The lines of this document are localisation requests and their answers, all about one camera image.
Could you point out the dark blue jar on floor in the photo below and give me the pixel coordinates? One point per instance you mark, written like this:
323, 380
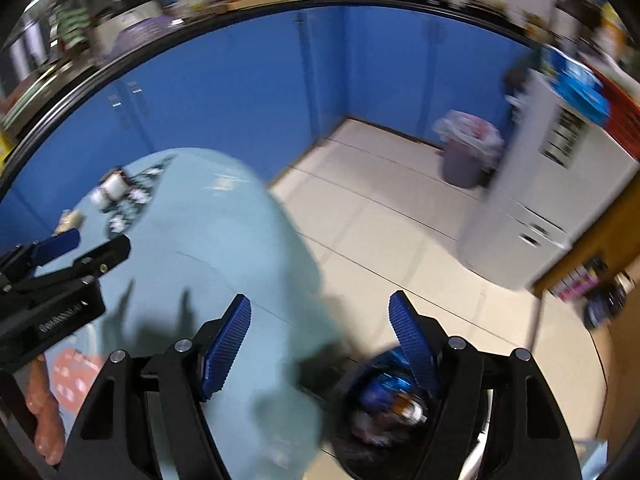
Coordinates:
607, 301

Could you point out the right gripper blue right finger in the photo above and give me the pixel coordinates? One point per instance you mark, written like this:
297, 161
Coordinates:
413, 342

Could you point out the yellow snack wrapper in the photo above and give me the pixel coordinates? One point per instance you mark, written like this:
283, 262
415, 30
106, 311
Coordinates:
70, 219

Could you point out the light blue round table mat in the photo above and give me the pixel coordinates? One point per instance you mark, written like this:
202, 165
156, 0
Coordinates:
203, 229

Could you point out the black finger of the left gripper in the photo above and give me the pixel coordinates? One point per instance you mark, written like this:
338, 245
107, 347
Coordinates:
103, 258

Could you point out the red plastic basket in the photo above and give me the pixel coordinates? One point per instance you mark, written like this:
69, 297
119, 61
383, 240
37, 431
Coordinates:
624, 121

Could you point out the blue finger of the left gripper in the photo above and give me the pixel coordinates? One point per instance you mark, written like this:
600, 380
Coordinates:
54, 247

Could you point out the black trash bin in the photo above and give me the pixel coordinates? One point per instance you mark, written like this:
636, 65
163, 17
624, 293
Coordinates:
365, 446

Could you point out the blue kitchen cabinets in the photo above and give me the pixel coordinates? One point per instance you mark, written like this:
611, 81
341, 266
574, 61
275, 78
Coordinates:
262, 86

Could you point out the person's left hand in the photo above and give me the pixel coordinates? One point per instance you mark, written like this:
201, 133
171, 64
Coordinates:
49, 437

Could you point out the brown medicine bottle white cap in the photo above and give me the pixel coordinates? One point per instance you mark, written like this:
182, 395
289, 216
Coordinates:
112, 188

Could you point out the grey bin with plastic bag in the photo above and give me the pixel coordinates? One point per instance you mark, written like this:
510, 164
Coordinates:
472, 145

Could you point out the white storage cabinet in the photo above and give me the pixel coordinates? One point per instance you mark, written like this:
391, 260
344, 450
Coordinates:
560, 172

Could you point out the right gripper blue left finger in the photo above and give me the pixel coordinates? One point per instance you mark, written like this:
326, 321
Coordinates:
222, 345

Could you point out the blue snack package on cabinet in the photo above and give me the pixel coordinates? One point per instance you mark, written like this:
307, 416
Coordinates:
576, 83

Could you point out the blue foil wrapper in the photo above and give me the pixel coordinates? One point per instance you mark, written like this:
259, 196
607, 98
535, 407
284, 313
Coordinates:
392, 389

